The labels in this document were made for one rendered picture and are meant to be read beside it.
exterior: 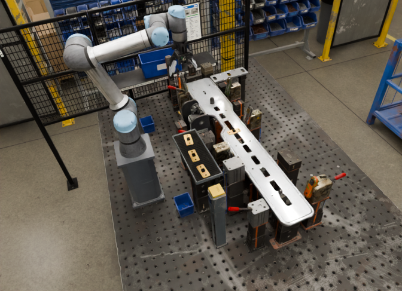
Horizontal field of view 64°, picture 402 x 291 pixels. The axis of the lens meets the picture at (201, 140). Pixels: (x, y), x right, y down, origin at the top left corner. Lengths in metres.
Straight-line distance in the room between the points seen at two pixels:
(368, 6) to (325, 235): 3.61
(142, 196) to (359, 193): 1.33
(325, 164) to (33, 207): 2.54
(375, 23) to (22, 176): 4.76
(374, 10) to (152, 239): 4.19
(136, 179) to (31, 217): 1.60
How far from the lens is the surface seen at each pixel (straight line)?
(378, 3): 5.10
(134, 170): 1.85
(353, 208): 2.13
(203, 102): 2.28
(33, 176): 3.67
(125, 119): 1.70
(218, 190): 1.50
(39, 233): 3.17
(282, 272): 1.83
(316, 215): 1.91
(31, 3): 5.95
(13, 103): 4.06
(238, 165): 1.67
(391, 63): 3.48
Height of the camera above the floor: 2.34
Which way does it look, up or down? 43 degrees down
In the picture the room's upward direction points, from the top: 6 degrees counter-clockwise
